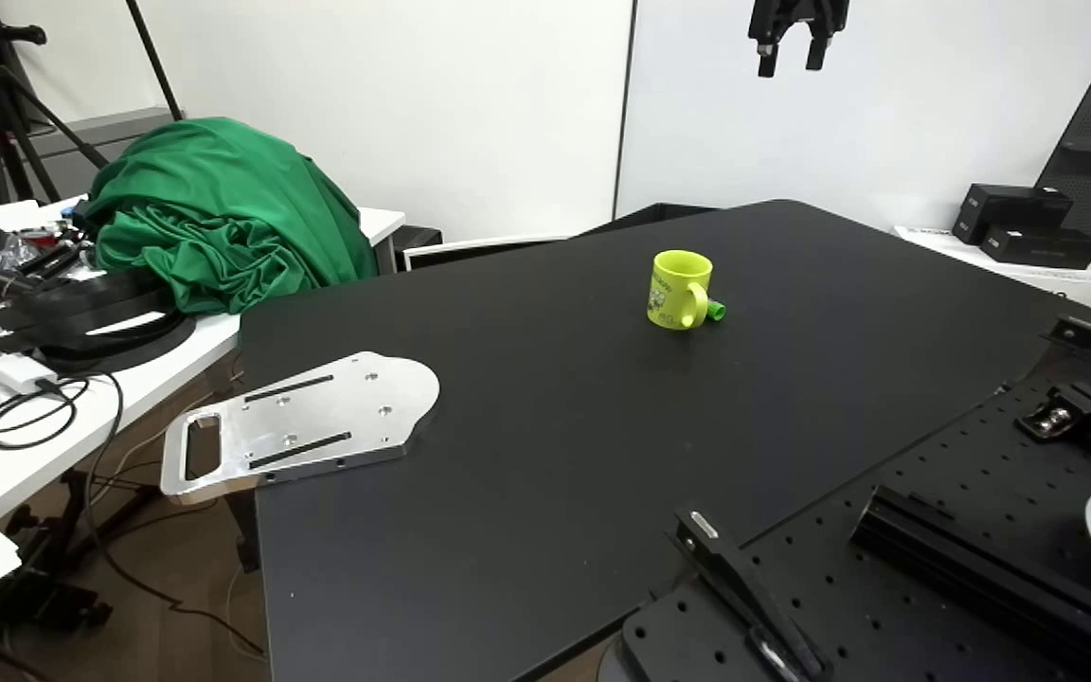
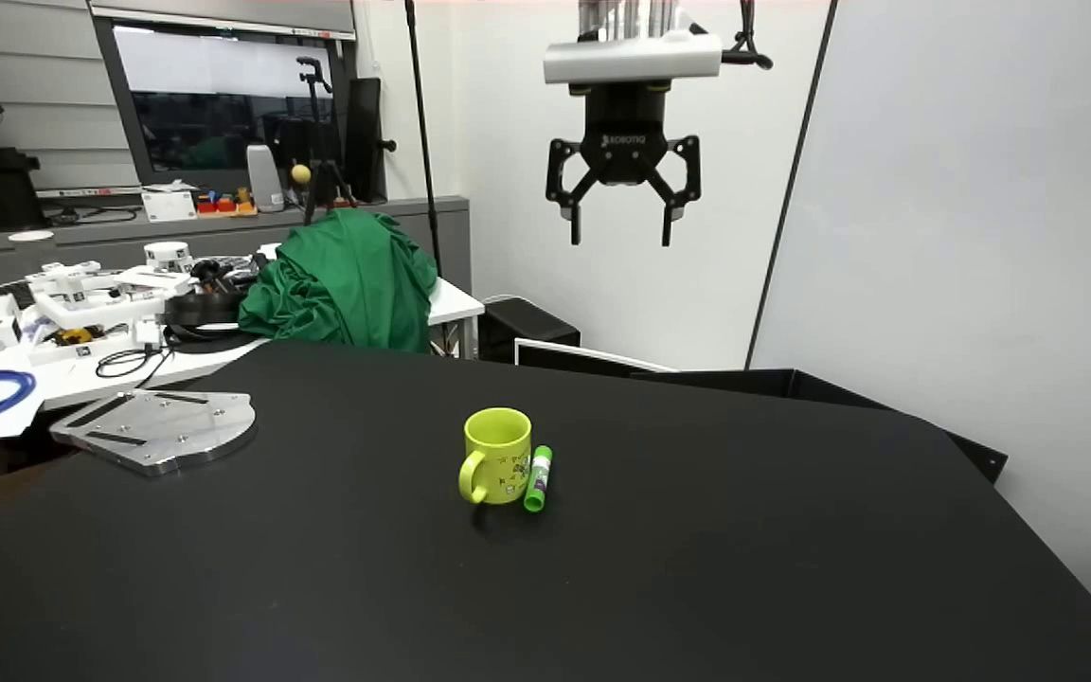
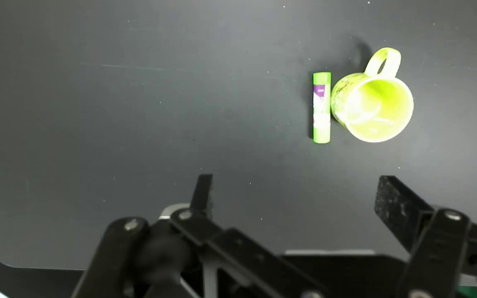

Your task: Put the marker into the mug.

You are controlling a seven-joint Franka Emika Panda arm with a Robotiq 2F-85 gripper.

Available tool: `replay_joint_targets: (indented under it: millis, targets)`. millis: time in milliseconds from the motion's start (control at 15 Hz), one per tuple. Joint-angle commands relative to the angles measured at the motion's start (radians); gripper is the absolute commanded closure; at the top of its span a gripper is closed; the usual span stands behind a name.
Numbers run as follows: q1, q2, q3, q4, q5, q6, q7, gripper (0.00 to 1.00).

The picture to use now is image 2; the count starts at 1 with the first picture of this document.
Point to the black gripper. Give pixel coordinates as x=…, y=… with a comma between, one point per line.
x=625, y=133

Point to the yellow-green mug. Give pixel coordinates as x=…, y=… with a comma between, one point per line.
x=494, y=451

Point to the black slanted pole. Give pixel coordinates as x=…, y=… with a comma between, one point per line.
x=795, y=189

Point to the black box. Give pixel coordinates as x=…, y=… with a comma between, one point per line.
x=524, y=328

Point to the thin black vertical pole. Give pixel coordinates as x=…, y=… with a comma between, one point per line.
x=417, y=126

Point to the white desk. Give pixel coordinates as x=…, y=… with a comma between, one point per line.
x=454, y=304

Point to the green cloth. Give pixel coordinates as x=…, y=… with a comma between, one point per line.
x=341, y=285

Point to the black tripod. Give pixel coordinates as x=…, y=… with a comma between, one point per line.
x=324, y=138

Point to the yellow ball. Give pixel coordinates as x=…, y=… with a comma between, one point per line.
x=300, y=171

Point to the small colourful toys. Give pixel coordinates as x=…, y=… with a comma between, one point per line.
x=224, y=203

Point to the white plastic device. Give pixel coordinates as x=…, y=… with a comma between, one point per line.
x=98, y=288

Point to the grey counter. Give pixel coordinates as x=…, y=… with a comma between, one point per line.
x=65, y=248

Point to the dark wall screen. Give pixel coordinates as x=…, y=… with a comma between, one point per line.
x=236, y=107

